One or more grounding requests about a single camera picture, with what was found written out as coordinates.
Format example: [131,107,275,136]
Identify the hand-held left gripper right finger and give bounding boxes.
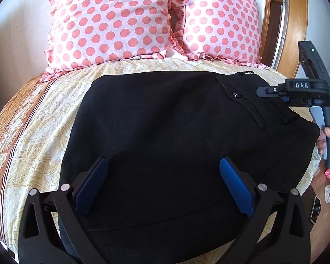
[219,157,313,264]

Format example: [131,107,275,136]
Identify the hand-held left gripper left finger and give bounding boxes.
[18,157,110,264]

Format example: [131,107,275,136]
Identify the black pants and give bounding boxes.
[58,71,321,264]

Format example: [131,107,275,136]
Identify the brown wooden door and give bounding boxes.
[265,0,284,68]

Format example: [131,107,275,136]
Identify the yellow patterned bed sheet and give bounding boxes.
[0,56,324,264]

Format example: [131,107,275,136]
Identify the smartphone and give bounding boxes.
[309,196,322,225]

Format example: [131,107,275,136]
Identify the pink polka dot pillow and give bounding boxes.
[179,0,270,70]
[44,0,183,71]

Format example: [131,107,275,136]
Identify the wooden door frame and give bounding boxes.
[278,0,309,79]

